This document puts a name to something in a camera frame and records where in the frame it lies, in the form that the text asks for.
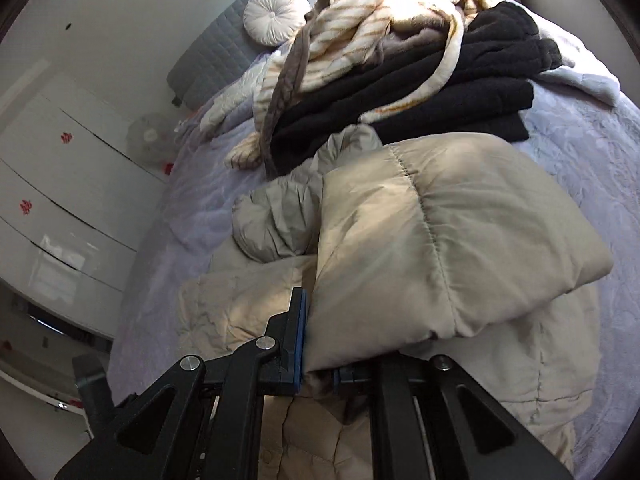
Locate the cream striped plush robe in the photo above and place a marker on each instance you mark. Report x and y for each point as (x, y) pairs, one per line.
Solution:
(342, 34)

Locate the lavender embossed bed blanket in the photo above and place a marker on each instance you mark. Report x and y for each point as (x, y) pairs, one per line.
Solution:
(591, 150)

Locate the round white tufted cushion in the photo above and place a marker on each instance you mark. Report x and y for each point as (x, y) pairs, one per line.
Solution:
(272, 22)

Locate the beige quilted down jacket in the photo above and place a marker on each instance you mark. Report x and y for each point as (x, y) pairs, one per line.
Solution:
(455, 243)

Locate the grey quilted headboard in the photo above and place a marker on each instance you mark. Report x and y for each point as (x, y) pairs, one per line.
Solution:
(216, 58)

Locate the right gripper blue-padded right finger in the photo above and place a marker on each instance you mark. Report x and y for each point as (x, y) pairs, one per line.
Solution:
(430, 419)

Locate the white floor fan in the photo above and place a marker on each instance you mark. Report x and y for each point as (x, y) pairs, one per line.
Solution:
(151, 140)

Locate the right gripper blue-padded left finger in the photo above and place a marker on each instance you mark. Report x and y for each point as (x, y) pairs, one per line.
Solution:
(201, 419)

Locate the black folded fleece garment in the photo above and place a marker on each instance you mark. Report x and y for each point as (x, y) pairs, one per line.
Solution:
(501, 52)

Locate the white glossy drawer cabinet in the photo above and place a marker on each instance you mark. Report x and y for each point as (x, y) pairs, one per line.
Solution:
(75, 205)

